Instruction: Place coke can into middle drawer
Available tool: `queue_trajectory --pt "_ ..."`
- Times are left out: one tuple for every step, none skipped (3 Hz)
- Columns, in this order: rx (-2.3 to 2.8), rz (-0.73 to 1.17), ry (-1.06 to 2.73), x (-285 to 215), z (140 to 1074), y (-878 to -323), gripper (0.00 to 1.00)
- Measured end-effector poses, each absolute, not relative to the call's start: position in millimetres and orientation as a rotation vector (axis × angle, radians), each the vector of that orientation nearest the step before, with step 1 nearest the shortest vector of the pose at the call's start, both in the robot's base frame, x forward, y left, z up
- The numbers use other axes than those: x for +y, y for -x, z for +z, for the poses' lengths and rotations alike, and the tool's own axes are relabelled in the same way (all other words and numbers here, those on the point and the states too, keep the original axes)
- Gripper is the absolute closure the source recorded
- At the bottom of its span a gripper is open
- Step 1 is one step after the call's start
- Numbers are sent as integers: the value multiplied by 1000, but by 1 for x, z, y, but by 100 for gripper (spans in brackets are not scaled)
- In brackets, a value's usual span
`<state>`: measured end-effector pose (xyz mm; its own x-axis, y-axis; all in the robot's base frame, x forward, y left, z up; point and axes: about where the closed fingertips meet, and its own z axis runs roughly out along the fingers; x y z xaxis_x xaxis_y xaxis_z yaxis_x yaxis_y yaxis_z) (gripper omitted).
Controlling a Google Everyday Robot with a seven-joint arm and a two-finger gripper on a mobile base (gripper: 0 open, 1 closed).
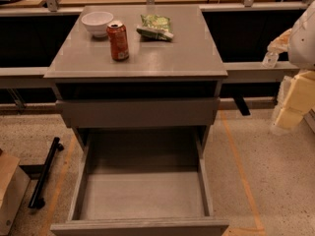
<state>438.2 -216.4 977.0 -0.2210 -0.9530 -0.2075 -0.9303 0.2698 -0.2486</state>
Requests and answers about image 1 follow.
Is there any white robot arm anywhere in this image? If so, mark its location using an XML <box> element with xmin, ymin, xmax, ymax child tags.
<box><xmin>262</xmin><ymin>1</ymin><xmax>315</xmax><ymax>134</ymax></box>

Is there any red coke can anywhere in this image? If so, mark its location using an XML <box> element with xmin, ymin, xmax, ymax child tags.
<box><xmin>106</xmin><ymin>21</ymin><xmax>129</xmax><ymax>61</ymax></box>

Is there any clear sanitizer bottle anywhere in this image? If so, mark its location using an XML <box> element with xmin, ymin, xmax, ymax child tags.
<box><xmin>262</xmin><ymin>51</ymin><xmax>279</xmax><ymax>68</ymax></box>

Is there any white bowl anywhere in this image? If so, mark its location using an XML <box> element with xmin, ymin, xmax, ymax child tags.
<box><xmin>81</xmin><ymin>12</ymin><xmax>113</xmax><ymax>37</ymax></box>

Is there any grey metal rail shelf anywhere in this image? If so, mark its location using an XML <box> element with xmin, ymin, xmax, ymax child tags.
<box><xmin>0</xmin><ymin>61</ymin><xmax>299</xmax><ymax>89</ymax></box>

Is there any black metal bar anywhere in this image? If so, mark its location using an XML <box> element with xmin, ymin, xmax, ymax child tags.
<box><xmin>28</xmin><ymin>137</ymin><xmax>64</xmax><ymax>209</ymax></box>

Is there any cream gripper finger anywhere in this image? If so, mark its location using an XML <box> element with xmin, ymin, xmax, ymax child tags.
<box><xmin>267</xmin><ymin>29</ymin><xmax>291</xmax><ymax>54</ymax></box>
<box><xmin>274</xmin><ymin>71</ymin><xmax>315</xmax><ymax>131</ymax></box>

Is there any closed top drawer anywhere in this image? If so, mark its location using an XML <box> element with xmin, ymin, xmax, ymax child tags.
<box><xmin>56</xmin><ymin>98</ymin><xmax>220</xmax><ymax>128</ymax></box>

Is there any open middle drawer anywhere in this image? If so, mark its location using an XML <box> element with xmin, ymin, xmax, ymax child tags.
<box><xmin>50</xmin><ymin>127</ymin><xmax>229</xmax><ymax>236</ymax></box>

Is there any grey drawer cabinet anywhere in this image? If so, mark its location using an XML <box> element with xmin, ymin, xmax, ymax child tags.
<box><xmin>45</xmin><ymin>5</ymin><xmax>227</xmax><ymax>146</ymax></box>

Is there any wooden box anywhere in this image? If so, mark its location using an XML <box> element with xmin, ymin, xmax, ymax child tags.
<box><xmin>0</xmin><ymin>151</ymin><xmax>30</xmax><ymax>236</ymax></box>

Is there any green chip bag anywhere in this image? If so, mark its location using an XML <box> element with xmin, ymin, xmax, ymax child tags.
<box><xmin>137</xmin><ymin>15</ymin><xmax>174</xmax><ymax>41</ymax></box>

